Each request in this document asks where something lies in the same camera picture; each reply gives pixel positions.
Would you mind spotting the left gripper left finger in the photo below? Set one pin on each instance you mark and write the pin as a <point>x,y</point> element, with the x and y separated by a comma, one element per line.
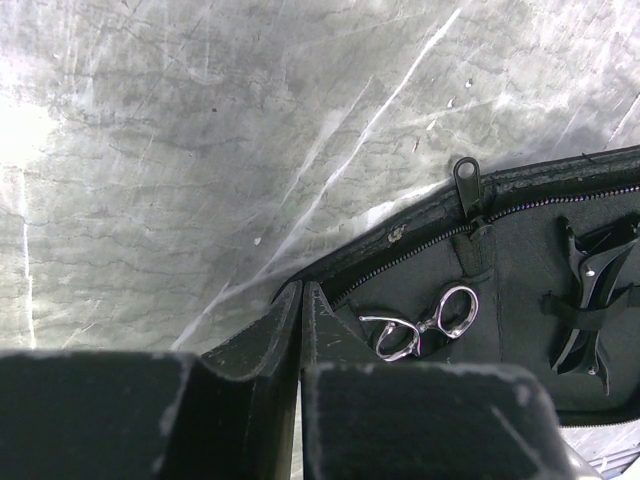
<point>226,414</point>

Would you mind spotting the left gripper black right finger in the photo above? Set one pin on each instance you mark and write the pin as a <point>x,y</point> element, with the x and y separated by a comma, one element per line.
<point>363,418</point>

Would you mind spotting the silver hair scissors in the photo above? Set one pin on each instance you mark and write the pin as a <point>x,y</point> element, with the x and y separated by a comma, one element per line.
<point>396,338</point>

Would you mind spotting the black zippered tool case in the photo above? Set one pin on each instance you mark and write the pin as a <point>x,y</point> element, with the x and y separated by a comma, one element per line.
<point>499,233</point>

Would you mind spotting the black hair clip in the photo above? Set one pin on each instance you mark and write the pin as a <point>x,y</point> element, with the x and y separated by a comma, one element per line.
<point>595,260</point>

